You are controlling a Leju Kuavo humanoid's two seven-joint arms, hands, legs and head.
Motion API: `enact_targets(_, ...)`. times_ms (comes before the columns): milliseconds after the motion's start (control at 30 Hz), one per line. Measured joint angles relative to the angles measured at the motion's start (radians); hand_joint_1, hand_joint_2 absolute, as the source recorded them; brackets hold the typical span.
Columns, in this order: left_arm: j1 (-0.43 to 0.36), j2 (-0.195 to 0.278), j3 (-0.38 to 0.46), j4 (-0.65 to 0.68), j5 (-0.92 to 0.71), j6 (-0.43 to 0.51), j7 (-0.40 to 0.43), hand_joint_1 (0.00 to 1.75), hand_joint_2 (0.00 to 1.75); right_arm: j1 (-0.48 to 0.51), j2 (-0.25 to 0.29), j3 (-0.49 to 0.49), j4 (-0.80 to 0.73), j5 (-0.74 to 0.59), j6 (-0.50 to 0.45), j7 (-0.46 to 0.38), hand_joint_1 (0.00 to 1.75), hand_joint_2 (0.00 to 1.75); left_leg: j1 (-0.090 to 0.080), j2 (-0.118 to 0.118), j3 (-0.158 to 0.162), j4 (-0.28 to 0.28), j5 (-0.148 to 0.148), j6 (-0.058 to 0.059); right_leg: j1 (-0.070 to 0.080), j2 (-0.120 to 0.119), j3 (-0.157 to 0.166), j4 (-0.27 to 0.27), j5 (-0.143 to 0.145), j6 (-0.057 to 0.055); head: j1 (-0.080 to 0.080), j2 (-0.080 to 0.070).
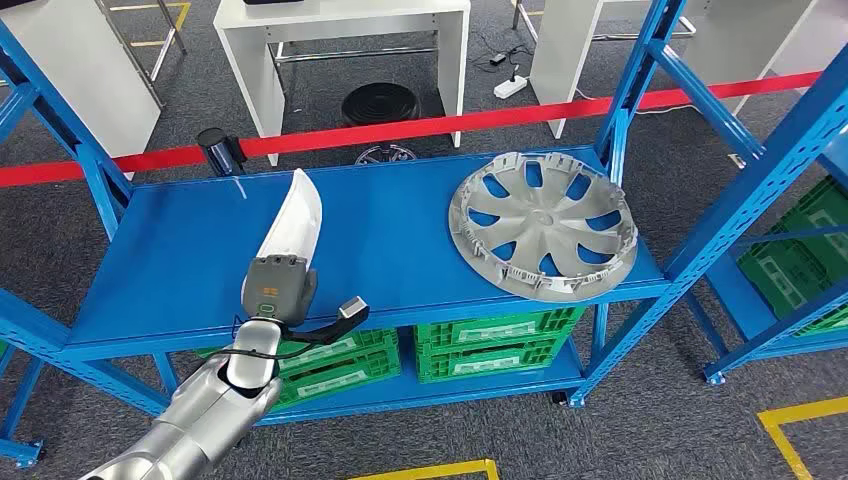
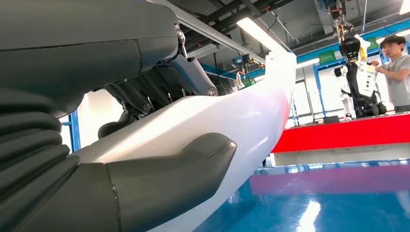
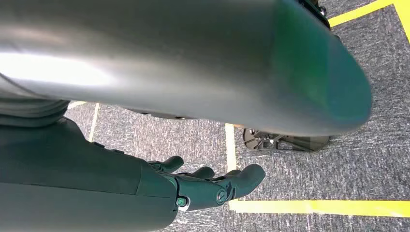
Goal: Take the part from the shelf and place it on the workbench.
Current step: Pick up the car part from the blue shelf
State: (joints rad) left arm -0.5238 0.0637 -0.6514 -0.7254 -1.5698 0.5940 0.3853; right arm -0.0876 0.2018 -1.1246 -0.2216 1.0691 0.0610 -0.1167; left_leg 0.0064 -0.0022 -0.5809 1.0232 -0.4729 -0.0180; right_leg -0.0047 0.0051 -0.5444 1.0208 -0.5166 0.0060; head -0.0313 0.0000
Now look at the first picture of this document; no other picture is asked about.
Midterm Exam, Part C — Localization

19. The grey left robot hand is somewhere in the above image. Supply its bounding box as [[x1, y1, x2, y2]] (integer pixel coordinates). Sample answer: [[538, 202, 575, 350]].
[[241, 254, 319, 329]]

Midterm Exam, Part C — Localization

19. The white curved body panel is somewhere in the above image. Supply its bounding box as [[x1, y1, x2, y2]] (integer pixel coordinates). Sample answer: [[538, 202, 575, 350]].
[[241, 168, 324, 299]]

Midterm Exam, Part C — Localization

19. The blue steel shelf rack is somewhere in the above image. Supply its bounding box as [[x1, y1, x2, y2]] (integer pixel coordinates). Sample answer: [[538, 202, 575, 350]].
[[682, 132, 848, 387], [0, 341, 46, 470], [0, 0, 848, 429]]

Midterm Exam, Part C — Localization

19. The silver wheel hubcap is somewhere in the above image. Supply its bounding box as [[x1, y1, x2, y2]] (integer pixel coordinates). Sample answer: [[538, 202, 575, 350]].
[[448, 151, 639, 304], [354, 143, 419, 166]]

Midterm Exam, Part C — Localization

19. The red barrier belt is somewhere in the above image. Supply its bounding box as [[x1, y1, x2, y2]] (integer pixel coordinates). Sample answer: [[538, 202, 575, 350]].
[[0, 71, 825, 189]]

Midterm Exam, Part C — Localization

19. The black round stool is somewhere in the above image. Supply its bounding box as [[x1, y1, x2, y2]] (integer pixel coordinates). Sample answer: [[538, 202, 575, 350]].
[[341, 82, 423, 128]]

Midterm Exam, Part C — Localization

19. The yellow floor tape outline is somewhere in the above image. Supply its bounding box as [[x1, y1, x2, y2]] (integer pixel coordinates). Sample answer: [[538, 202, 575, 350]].
[[757, 396, 848, 480], [109, 0, 193, 49], [347, 458, 501, 480]]

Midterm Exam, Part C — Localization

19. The white power strip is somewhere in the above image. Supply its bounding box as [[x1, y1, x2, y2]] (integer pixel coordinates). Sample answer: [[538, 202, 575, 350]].
[[493, 74, 530, 101]]

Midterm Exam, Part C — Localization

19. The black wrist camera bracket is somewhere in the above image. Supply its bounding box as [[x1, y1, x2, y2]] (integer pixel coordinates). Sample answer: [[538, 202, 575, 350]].
[[284, 311, 362, 347]]

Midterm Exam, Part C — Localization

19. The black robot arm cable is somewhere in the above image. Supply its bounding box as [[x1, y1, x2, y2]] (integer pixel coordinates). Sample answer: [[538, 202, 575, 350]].
[[217, 314, 321, 364]]

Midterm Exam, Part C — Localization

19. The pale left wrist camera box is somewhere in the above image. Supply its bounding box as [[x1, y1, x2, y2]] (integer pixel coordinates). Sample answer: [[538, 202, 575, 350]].
[[337, 296, 370, 326]]

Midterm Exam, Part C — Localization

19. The black stanchion post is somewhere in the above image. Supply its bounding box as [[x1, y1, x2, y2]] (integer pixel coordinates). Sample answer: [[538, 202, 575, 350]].
[[196, 127, 248, 177]]

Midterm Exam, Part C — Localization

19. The black floor cable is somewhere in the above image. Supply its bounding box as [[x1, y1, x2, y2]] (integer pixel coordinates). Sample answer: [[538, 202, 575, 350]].
[[471, 29, 531, 84]]

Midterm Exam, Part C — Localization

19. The white power cable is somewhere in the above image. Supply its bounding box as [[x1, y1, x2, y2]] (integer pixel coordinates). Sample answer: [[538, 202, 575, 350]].
[[572, 87, 697, 117]]

